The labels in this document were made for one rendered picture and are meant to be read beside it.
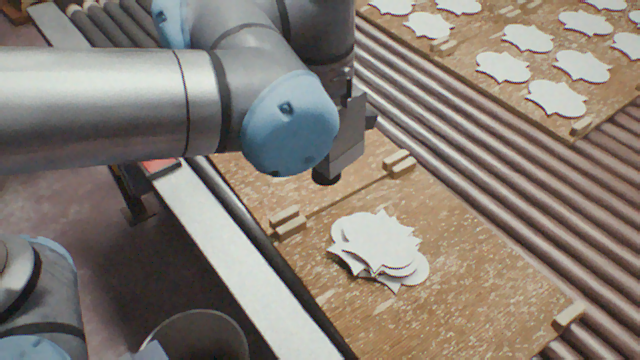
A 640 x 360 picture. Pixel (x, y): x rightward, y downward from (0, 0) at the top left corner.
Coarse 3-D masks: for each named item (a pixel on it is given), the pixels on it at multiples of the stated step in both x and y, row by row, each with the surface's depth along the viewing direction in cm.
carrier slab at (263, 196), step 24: (384, 144) 105; (216, 168) 102; (240, 168) 100; (360, 168) 100; (240, 192) 96; (264, 192) 96; (288, 192) 96; (312, 192) 96; (336, 192) 96; (264, 216) 92; (312, 216) 93
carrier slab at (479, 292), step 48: (384, 192) 96; (432, 192) 96; (288, 240) 88; (432, 240) 88; (480, 240) 88; (336, 288) 81; (384, 288) 81; (432, 288) 81; (480, 288) 81; (528, 288) 81; (384, 336) 76; (432, 336) 76; (480, 336) 76; (528, 336) 76
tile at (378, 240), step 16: (352, 224) 85; (368, 224) 85; (384, 224) 85; (352, 240) 83; (368, 240) 83; (384, 240) 83; (400, 240) 83; (368, 256) 81; (384, 256) 81; (400, 256) 81
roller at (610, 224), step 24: (360, 48) 133; (384, 72) 127; (432, 96) 119; (456, 120) 114; (480, 144) 110; (504, 144) 107; (528, 168) 103; (552, 192) 100; (576, 192) 98; (600, 216) 94; (624, 240) 91
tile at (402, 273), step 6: (414, 240) 84; (420, 240) 84; (366, 264) 81; (414, 264) 80; (378, 270) 80; (384, 270) 80; (390, 270) 80; (396, 270) 80; (402, 270) 80; (408, 270) 80; (414, 270) 80; (372, 276) 79; (390, 276) 80; (396, 276) 79; (402, 276) 79; (408, 276) 80
